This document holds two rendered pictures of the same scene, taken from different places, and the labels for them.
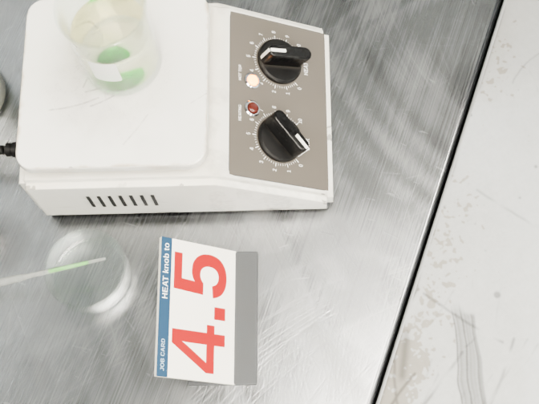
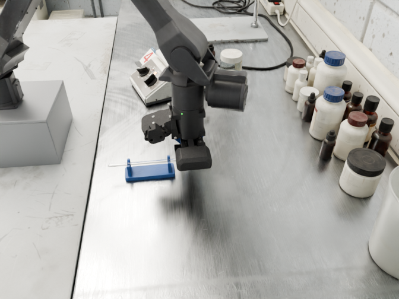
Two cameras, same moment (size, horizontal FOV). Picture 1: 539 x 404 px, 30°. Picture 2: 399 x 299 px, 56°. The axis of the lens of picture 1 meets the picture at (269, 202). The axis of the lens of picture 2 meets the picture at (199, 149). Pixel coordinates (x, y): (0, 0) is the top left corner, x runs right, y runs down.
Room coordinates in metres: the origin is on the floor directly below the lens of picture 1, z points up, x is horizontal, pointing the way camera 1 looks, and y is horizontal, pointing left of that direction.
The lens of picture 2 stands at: (1.07, -0.40, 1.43)
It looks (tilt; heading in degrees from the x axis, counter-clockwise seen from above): 40 degrees down; 145
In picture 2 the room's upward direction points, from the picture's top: straight up
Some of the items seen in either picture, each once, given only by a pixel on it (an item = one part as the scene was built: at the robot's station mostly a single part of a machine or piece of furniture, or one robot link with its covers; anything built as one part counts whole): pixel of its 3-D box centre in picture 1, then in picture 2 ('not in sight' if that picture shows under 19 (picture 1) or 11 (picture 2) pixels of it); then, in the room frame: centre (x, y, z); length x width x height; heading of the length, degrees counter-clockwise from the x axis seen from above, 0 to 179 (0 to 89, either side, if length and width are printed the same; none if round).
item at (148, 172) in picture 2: not in sight; (149, 167); (0.56, -0.17, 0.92); 0.10 x 0.03 x 0.04; 63
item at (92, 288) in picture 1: (88, 272); not in sight; (0.20, 0.13, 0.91); 0.06 x 0.06 x 0.02
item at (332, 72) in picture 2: not in sight; (329, 78); (0.58, 0.34, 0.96); 0.07 x 0.07 x 0.13
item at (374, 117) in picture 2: not in sight; (366, 119); (0.73, 0.27, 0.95); 0.04 x 0.04 x 0.11
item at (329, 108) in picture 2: not in sight; (328, 113); (0.67, 0.22, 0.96); 0.06 x 0.06 x 0.11
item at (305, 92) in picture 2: not in sight; (307, 100); (0.58, 0.27, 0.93); 0.05 x 0.05 x 0.05
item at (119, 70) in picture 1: (110, 30); not in sight; (0.31, 0.08, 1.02); 0.06 x 0.05 x 0.08; 11
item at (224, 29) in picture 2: not in sight; (221, 29); (0.06, 0.39, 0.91); 0.30 x 0.20 x 0.01; 61
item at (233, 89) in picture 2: not in sight; (212, 75); (0.62, -0.07, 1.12); 0.12 x 0.08 x 0.11; 42
